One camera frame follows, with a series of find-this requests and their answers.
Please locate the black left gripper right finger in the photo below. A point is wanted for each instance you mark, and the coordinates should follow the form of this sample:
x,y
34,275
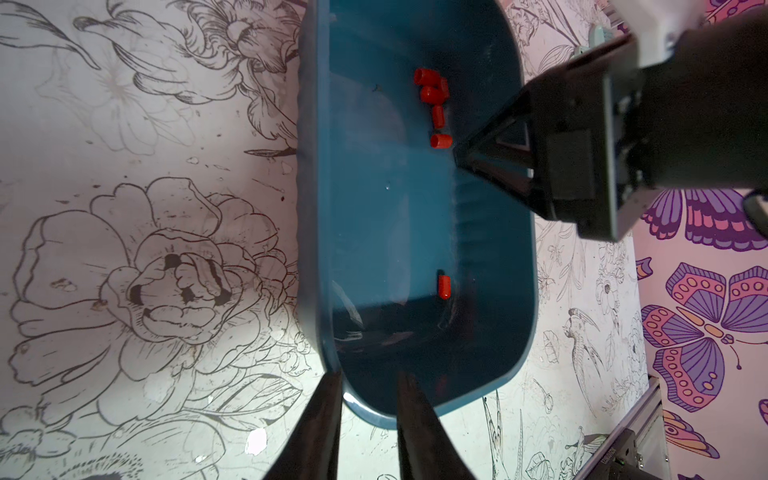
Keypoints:
x,y
424,448

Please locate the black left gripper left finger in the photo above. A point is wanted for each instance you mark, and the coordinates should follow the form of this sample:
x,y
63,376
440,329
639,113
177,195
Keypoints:
x,y
311,451

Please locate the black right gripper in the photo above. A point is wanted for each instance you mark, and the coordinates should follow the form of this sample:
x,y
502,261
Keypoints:
x,y
673,105

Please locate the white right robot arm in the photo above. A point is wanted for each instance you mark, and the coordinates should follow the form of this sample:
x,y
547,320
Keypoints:
x,y
674,104

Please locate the red sleeve pile in box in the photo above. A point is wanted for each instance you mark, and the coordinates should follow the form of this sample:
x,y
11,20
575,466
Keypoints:
x,y
434,92

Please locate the red sleeve in box corner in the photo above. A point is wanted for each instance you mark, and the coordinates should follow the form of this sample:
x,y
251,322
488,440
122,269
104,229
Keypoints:
x,y
444,289

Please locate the teal storage box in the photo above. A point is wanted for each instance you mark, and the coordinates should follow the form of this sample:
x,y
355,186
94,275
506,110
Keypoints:
x,y
381,213

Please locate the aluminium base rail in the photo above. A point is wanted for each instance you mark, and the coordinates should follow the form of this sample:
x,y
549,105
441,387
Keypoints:
x,y
636,449

